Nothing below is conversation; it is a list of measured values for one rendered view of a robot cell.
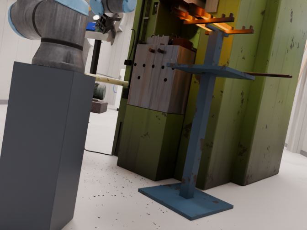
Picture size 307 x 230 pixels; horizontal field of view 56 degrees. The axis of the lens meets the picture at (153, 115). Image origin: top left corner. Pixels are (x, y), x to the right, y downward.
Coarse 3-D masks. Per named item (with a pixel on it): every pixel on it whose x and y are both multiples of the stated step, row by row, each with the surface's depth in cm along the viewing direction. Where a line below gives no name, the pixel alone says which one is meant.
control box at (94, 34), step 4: (88, 12) 230; (92, 12) 229; (88, 16) 228; (92, 16) 227; (100, 16) 226; (120, 16) 228; (88, 20) 226; (92, 20) 225; (96, 20) 225; (120, 20) 229; (116, 24) 224; (96, 28) 220; (116, 28) 226; (88, 32) 221; (92, 32) 219; (96, 32) 218; (100, 32) 218; (88, 36) 225; (92, 36) 223; (96, 36) 222; (100, 36) 221; (104, 36) 219; (104, 40) 224
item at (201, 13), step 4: (192, 4) 142; (192, 8) 143; (196, 8) 145; (200, 8) 146; (192, 12) 143; (196, 12) 145; (200, 12) 147; (204, 12) 147; (196, 16) 148; (200, 16) 147; (204, 16) 150; (208, 16) 151; (216, 24) 160; (220, 24) 160; (224, 24) 162; (224, 28) 165; (228, 28) 166
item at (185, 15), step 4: (172, 8) 152; (176, 8) 151; (172, 12) 151; (176, 12) 153; (180, 12) 155; (184, 12) 156; (180, 16) 156; (184, 16) 156; (188, 16) 158; (188, 20) 162; (200, 24) 166; (204, 24) 169; (204, 28) 173
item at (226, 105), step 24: (240, 0) 184; (264, 0) 212; (240, 24) 189; (240, 48) 196; (192, 96) 202; (216, 96) 190; (240, 96) 210; (192, 120) 200; (216, 120) 189; (240, 120) 218; (216, 144) 194; (216, 168) 200
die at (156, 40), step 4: (152, 36) 209; (156, 36) 207; (164, 36) 202; (168, 36) 200; (148, 40) 211; (152, 40) 209; (156, 40) 207; (160, 40) 204; (164, 40) 202; (168, 40) 200; (148, 44) 211; (152, 44) 209; (156, 44) 206; (164, 44) 202; (168, 44) 201
